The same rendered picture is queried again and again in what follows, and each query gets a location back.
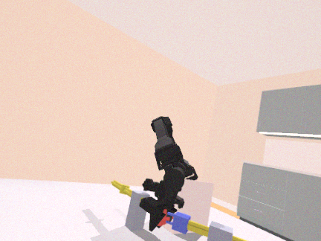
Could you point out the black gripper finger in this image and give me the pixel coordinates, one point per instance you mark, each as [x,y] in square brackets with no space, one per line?
[173,210]
[154,221]

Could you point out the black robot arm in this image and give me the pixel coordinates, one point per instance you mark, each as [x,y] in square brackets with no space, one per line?
[169,157]

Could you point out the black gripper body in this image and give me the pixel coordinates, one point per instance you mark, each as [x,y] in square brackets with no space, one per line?
[166,198]

